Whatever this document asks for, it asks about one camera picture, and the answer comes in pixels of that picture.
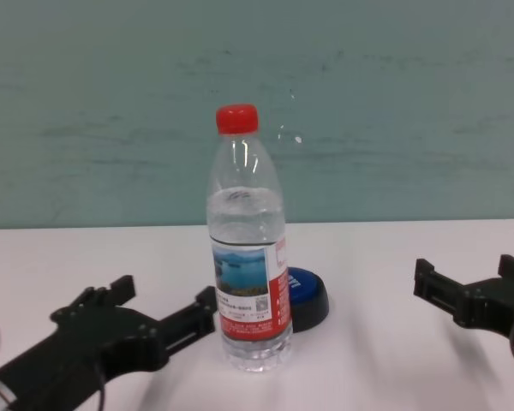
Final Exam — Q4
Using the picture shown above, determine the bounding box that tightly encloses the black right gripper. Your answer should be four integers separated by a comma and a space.
413, 254, 514, 343

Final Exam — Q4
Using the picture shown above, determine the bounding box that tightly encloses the clear water bottle red cap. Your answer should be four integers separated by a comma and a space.
206, 103, 293, 373

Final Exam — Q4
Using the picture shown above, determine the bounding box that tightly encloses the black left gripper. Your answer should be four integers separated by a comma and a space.
0, 275, 218, 411

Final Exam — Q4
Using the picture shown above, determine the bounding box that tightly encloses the black left wrist camera cable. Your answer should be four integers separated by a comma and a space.
89, 359, 109, 411

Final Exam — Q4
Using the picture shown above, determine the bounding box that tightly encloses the blue button black base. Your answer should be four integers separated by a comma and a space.
285, 266, 332, 334

